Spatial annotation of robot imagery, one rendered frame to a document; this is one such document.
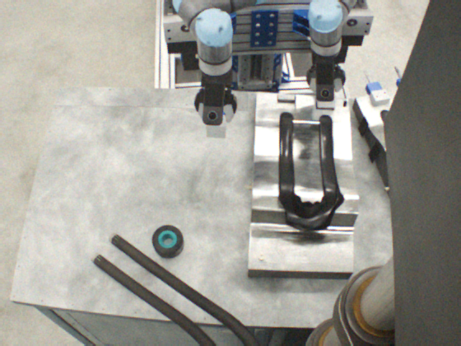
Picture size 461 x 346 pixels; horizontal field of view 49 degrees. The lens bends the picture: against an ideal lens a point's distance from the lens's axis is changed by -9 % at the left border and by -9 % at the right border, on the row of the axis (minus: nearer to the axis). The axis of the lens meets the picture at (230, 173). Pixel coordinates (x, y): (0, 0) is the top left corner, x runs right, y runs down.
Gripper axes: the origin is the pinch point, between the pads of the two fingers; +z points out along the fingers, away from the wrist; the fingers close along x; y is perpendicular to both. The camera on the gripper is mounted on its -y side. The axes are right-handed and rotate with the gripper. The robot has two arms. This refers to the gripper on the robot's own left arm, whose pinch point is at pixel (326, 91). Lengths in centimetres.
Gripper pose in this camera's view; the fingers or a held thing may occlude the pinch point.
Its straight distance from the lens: 148.8
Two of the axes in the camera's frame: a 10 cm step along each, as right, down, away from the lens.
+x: -9.9, 0.0, 1.6
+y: 0.5, -9.4, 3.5
